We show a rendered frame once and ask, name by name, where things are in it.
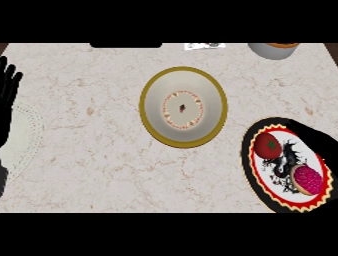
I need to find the white bowl with gold rim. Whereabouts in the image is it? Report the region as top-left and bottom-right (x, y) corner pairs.
(139, 66), (229, 149)

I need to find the black red patterned plate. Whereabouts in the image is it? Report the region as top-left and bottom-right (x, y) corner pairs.
(239, 116), (338, 214)

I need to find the red tomato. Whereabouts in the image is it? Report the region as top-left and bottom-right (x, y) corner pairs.
(252, 132), (283, 160)

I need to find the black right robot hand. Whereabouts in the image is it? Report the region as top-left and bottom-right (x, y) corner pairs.
(283, 118), (338, 201)

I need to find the pale round placemat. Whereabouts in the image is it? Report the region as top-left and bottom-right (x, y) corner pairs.
(0, 101), (47, 183)

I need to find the grey bowl with orange content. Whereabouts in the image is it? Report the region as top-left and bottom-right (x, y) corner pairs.
(247, 42), (301, 61)

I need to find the white printed paper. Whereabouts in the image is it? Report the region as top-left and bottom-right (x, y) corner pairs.
(183, 42), (227, 51)

